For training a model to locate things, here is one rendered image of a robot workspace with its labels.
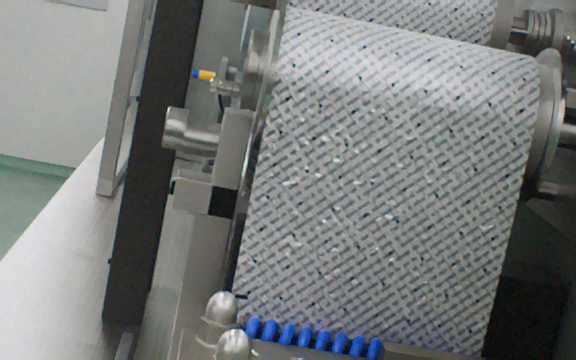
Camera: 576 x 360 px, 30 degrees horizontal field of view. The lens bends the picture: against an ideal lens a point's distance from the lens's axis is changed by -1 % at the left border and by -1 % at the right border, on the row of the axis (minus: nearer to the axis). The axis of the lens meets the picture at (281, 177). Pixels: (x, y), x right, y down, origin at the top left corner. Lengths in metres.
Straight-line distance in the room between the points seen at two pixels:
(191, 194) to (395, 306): 0.22
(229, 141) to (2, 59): 5.67
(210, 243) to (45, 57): 5.59
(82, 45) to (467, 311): 5.67
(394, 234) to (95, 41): 5.65
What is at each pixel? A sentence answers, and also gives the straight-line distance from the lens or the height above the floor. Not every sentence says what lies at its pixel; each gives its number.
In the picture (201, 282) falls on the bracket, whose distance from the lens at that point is 1.07.
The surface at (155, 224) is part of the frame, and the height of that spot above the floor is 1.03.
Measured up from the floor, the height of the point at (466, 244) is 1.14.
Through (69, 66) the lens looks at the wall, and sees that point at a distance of 6.60.
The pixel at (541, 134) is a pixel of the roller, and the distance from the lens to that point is 1.00.
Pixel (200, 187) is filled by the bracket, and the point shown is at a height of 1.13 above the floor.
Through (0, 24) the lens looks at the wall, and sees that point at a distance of 6.66.
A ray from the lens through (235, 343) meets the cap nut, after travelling 0.82.
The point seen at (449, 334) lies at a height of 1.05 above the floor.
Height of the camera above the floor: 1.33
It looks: 10 degrees down
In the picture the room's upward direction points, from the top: 11 degrees clockwise
